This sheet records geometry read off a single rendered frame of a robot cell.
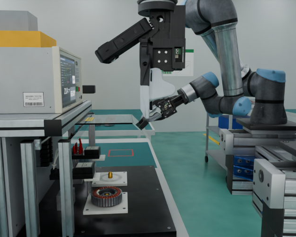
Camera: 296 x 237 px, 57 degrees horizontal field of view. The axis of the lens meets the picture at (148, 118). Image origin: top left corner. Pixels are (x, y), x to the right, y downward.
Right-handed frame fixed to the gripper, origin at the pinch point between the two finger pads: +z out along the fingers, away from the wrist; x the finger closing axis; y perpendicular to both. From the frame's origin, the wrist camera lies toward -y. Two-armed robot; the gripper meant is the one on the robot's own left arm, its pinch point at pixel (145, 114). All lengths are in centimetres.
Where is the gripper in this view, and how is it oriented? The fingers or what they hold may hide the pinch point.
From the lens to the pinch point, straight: 53.1
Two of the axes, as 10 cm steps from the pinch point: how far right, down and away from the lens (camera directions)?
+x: 0.6, -1.4, 9.9
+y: 10.0, 0.1, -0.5
